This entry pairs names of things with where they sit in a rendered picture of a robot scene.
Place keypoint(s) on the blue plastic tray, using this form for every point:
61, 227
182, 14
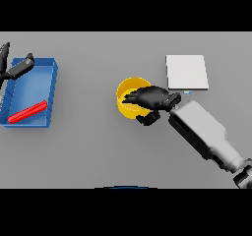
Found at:
29, 92

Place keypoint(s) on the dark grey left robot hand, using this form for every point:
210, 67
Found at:
19, 68

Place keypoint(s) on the yellow bowl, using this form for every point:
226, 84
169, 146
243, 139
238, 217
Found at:
128, 95

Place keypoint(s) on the red beaker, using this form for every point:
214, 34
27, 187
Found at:
27, 112

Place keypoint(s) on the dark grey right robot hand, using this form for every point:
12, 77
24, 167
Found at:
151, 97

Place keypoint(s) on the pale square measuring scale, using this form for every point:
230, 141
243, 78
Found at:
186, 72

